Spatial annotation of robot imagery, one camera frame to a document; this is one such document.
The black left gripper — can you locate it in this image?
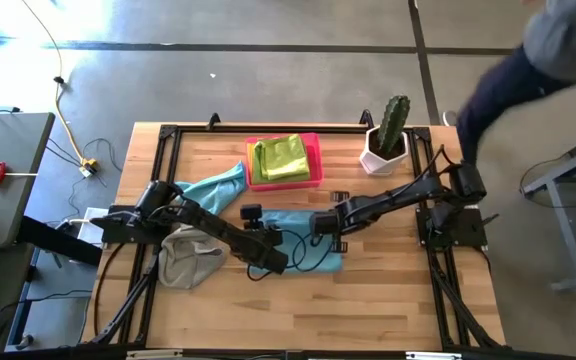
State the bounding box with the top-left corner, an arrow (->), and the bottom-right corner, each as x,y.
235,203 -> 290,275

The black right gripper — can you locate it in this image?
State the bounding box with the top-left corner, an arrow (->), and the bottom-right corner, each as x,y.
310,190 -> 357,254

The teal microfiber towel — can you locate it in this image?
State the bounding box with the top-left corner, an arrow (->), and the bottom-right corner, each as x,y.
175,160 -> 248,216
260,208 -> 344,275

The green microfiber towel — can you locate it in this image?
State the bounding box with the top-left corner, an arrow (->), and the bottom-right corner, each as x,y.
250,139 -> 312,185

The grey microfiber towel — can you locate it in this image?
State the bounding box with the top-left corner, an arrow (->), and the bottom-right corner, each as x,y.
157,223 -> 229,290

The lime microfiber towel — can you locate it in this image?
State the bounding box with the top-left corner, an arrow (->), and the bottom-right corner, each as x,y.
259,133 -> 312,182

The pink plastic tray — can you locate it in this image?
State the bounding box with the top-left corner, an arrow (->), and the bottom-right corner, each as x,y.
244,132 -> 325,193

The white faceted plant pot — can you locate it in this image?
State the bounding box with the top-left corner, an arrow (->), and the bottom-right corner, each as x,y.
358,125 -> 411,177

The green cactus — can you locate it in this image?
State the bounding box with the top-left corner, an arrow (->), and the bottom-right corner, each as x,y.
377,94 -> 412,155

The white power adapter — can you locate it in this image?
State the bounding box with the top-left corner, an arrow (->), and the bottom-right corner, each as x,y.
75,207 -> 107,249

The black table beam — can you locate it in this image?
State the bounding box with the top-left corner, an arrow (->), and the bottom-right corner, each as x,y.
16,215 -> 104,267

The grey table leg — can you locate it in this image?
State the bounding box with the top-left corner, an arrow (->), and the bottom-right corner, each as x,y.
5,247 -> 39,351

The grey side table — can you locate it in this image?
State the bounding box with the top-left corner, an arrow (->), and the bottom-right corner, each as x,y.
0,111 -> 56,250

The person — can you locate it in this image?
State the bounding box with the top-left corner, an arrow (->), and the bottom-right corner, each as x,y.
440,0 -> 576,166

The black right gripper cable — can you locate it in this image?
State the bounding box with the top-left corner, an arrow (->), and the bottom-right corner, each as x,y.
287,227 -> 337,274

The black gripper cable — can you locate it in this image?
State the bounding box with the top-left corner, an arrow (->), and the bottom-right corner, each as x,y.
245,227 -> 314,282
287,227 -> 337,274

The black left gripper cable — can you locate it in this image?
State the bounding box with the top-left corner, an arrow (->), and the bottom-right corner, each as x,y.
245,227 -> 314,282

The black aluminium table frame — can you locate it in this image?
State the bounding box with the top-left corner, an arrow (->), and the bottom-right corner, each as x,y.
80,110 -> 507,351

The silver metal bracket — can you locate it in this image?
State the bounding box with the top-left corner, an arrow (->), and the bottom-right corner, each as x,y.
126,349 -> 183,360
406,351 -> 462,360

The thin black floor cable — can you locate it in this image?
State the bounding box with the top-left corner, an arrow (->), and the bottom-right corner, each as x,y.
45,137 -> 123,221

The grey metal table frame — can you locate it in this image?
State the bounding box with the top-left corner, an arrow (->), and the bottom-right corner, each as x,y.
520,127 -> 576,294

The yellow floor cable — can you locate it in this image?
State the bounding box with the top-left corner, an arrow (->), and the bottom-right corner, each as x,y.
20,0 -> 98,179

